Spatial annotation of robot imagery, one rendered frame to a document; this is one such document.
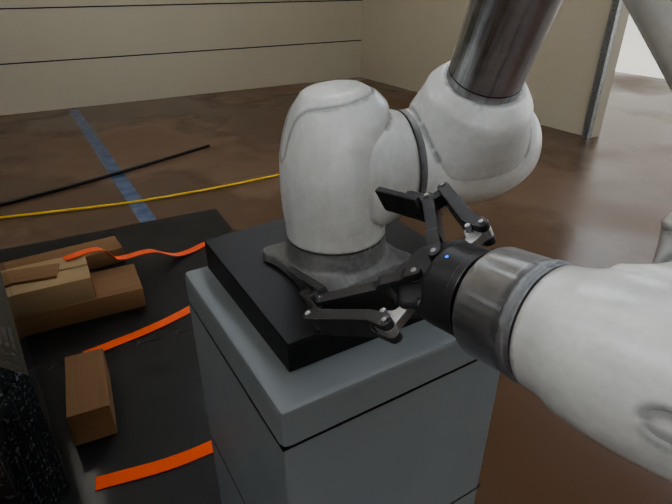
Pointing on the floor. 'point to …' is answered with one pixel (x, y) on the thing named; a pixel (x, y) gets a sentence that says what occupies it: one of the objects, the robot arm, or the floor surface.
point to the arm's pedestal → (339, 413)
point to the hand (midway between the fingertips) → (345, 238)
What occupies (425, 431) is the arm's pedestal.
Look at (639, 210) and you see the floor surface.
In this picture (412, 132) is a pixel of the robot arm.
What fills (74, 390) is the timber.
